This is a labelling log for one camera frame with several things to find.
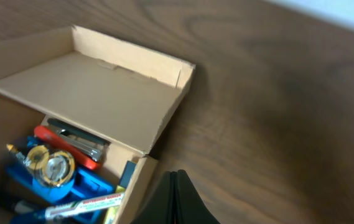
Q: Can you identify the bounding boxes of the blue whiteboard eraser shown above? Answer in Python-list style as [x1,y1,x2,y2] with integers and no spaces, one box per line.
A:
[4,136,117,224]

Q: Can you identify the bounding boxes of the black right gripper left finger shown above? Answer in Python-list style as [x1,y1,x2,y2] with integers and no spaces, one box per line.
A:
[131,171,174,224]

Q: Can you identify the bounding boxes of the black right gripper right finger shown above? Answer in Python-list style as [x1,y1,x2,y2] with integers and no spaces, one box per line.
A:
[174,170,220,224]

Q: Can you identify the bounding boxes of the gold correction tape dispenser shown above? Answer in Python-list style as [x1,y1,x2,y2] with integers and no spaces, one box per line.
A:
[6,144,76,187]

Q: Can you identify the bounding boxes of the yellow highlighter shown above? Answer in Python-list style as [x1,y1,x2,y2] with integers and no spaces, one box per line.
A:
[101,160,137,224]

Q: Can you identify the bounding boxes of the blue whiteboard marker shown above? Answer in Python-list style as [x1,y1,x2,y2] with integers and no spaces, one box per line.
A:
[10,192,124,224]

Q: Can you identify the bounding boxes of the red black stapler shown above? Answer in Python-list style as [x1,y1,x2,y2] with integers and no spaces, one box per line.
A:
[34,118,110,170]

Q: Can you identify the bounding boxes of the cardboard box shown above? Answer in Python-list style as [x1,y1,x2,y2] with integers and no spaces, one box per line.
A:
[0,26,195,223]

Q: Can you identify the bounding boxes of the black whiteboard marker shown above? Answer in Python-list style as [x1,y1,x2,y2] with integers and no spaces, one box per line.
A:
[0,192,42,214]

